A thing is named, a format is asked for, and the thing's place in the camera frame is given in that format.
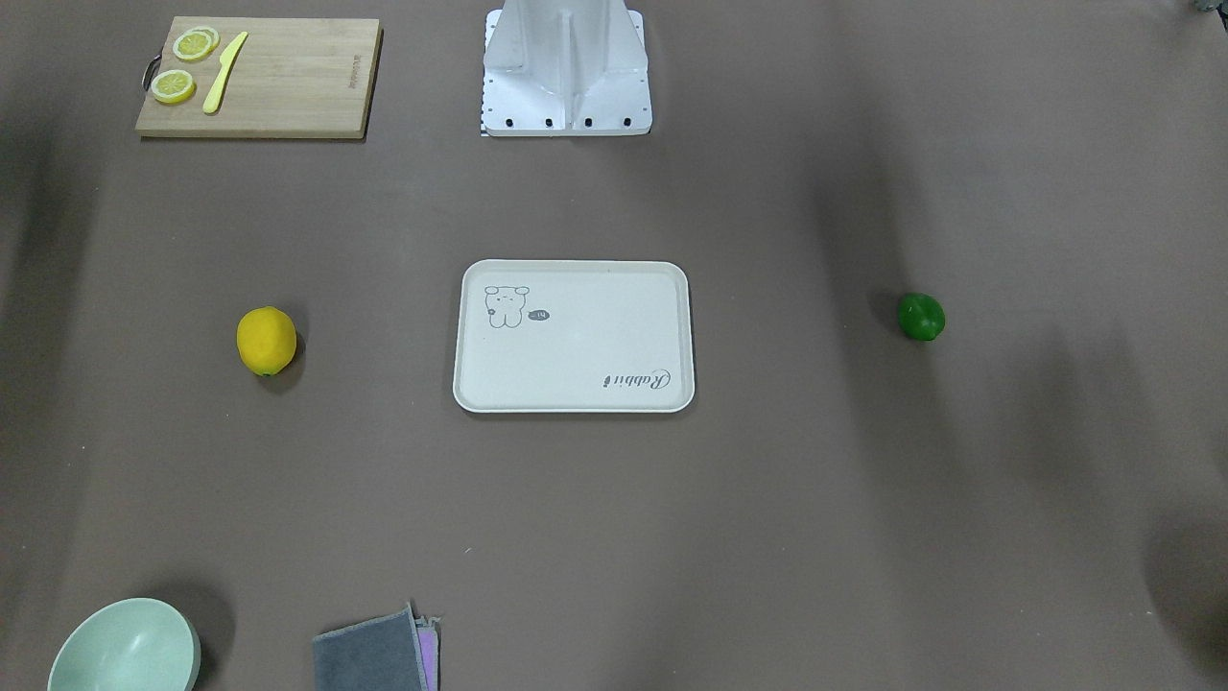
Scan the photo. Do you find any green lime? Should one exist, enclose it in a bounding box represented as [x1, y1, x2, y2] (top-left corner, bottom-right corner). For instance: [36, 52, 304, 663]
[896, 292, 947, 342]

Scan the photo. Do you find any yellow lemon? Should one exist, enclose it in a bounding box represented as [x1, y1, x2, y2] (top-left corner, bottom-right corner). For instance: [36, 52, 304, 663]
[235, 306, 297, 377]

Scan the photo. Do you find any white rabbit tray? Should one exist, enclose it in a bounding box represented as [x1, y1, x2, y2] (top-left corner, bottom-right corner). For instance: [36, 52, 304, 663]
[452, 259, 695, 412]

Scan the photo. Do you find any purple cloth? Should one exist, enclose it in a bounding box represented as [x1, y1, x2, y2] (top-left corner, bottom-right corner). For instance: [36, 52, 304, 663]
[413, 619, 438, 691]

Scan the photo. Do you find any grey folded cloth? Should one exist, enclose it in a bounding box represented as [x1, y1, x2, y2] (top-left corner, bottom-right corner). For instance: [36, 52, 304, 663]
[312, 608, 426, 690]

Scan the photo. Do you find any wooden cutting board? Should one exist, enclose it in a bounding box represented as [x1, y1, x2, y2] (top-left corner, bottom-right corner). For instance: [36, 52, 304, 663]
[135, 14, 383, 140]

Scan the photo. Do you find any yellow plastic knife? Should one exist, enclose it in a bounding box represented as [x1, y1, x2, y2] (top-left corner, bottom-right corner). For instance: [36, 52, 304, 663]
[201, 31, 249, 115]

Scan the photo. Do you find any lemon slice lower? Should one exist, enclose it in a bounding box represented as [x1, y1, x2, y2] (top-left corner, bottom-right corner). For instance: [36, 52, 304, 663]
[149, 69, 196, 106]

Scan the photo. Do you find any lemon slice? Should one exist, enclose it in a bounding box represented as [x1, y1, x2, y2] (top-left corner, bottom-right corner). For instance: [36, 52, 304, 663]
[149, 69, 196, 106]
[172, 26, 220, 63]

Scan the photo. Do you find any lemon slice upper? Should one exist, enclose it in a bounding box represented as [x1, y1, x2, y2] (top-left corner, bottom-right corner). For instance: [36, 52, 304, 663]
[172, 26, 220, 63]

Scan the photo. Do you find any mint green bowl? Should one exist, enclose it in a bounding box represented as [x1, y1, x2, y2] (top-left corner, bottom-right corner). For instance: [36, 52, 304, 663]
[45, 598, 201, 690]

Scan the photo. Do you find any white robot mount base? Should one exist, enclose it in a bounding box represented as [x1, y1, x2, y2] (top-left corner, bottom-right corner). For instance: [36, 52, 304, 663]
[480, 1, 653, 137]

